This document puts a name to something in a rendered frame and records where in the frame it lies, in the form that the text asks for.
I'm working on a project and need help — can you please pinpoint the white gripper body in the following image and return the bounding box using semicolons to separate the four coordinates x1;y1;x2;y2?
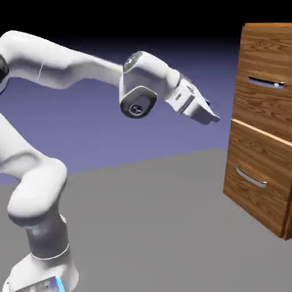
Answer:
181;89;217;125

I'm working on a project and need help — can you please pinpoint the wooden cabinet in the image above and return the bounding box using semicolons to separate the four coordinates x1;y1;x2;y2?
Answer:
222;22;292;241

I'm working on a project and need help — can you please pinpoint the wooden drawer front with curved handle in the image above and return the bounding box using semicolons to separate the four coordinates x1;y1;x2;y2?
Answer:
232;26;292;144

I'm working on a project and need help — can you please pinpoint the curved silver drawer handle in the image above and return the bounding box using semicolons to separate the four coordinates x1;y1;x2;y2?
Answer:
248;76;285;89

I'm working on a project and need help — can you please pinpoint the straight silver drawer handle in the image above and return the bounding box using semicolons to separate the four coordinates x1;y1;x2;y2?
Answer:
236;167;268;188

